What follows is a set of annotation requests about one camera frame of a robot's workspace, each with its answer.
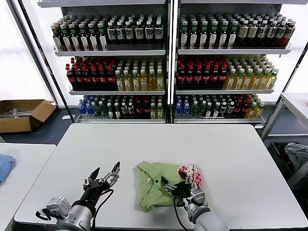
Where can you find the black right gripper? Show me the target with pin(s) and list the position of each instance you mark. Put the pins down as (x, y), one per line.
(182, 190)

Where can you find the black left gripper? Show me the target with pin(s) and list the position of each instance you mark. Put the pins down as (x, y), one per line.
(95, 192)

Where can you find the green polo shirt with print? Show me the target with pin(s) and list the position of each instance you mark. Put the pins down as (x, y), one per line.
(154, 190)

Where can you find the dark drink bottle white cap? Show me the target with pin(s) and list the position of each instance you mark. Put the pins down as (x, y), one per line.
(223, 108)
(209, 111)
(117, 111)
(131, 110)
(216, 111)
(230, 108)
(124, 110)
(110, 111)

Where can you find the dark green drink bottle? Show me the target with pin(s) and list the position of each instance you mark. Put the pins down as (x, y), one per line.
(96, 110)
(103, 110)
(202, 110)
(194, 110)

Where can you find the blue water bottle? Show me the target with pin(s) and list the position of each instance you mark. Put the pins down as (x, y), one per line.
(186, 108)
(89, 109)
(178, 108)
(82, 110)

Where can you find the white paper scrap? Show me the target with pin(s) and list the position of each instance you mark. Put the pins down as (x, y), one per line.
(66, 117)

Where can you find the yellow tea bottle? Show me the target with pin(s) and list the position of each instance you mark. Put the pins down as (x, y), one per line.
(273, 81)
(119, 83)
(160, 83)
(230, 81)
(152, 83)
(127, 83)
(251, 111)
(256, 81)
(144, 83)
(239, 81)
(260, 110)
(247, 81)
(265, 81)
(136, 83)
(153, 111)
(160, 111)

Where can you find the cola bottle red cap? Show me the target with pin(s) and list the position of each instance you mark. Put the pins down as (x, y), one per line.
(222, 78)
(95, 79)
(111, 79)
(214, 78)
(71, 79)
(189, 78)
(181, 78)
(237, 107)
(139, 110)
(198, 78)
(79, 79)
(87, 79)
(245, 107)
(147, 110)
(103, 79)
(206, 78)

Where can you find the folded blue cloth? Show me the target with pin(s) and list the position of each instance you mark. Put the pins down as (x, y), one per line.
(4, 166)

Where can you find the open cardboard box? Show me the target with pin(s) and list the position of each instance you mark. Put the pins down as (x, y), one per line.
(14, 125)

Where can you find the silver metal parts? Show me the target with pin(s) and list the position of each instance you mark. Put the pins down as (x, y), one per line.
(16, 112)

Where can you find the grey blue garment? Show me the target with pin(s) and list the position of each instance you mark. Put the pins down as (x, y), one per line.
(297, 154)

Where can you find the grey metal shelf rack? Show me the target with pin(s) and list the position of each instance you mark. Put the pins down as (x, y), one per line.
(110, 53)
(228, 51)

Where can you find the dark tea bottle green cap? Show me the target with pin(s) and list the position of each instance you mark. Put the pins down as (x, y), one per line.
(93, 39)
(65, 39)
(57, 39)
(194, 36)
(103, 39)
(233, 36)
(84, 39)
(184, 36)
(223, 36)
(74, 39)
(204, 36)
(214, 36)

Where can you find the dark drink bottle blue label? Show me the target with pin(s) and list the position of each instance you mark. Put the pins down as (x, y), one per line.
(158, 33)
(129, 33)
(139, 33)
(288, 33)
(271, 32)
(111, 33)
(120, 33)
(149, 33)
(280, 32)
(261, 32)

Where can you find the dark drink bottle beige label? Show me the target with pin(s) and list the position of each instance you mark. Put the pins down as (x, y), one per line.
(252, 32)
(243, 32)

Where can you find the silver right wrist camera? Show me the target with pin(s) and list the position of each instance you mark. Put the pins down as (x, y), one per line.
(199, 196)

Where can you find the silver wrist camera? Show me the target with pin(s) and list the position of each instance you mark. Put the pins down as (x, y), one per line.
(59, 207)
(199, 196)

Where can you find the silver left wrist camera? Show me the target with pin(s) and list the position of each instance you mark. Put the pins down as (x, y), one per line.
(59, 207)

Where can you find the grey metal frame table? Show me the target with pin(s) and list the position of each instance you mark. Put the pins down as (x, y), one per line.
(294, 99)

